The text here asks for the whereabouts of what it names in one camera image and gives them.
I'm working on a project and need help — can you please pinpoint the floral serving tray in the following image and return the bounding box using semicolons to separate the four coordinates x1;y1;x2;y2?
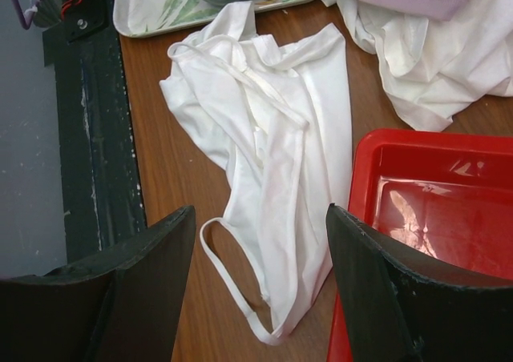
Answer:
112;0;313;38

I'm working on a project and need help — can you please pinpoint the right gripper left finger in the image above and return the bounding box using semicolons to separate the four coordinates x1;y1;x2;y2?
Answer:
1;206;196;361

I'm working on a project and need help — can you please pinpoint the white hanging garment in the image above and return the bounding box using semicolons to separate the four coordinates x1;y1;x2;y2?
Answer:
323;0;512;131

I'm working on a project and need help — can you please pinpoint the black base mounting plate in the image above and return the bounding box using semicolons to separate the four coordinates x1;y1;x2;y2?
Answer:
42;0;146;263

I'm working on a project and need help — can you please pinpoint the white tank top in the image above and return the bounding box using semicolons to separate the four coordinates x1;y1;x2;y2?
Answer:
160;2;353;345

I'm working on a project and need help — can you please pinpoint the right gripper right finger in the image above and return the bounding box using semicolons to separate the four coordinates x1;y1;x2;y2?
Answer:
326;204;512;361

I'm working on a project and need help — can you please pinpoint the red plastic bin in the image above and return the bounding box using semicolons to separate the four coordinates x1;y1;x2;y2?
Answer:
328;129;512;361

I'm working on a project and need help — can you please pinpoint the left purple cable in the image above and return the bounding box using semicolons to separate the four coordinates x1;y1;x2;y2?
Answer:
6;0;61;30

